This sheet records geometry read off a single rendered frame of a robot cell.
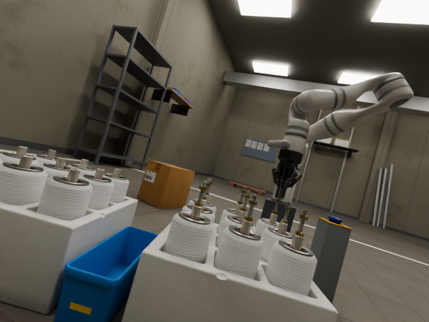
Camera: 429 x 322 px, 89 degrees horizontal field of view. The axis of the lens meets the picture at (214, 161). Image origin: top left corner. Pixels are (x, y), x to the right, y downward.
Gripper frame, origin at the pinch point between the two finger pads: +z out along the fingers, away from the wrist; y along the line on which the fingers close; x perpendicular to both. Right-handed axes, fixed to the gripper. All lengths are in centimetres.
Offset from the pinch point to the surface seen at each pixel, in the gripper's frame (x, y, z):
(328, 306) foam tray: 6.3, -30.3, 17.4
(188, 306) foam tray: 30.5, -21.2, 24.8
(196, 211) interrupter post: 31.5, -13.6, 8.3
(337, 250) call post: -13.5, -14.2, 11.2
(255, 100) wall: -363, 768, -322
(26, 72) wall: 174, 238, -46
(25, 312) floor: 58, -9, 35
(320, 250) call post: -9.7, -11.9, 12.8
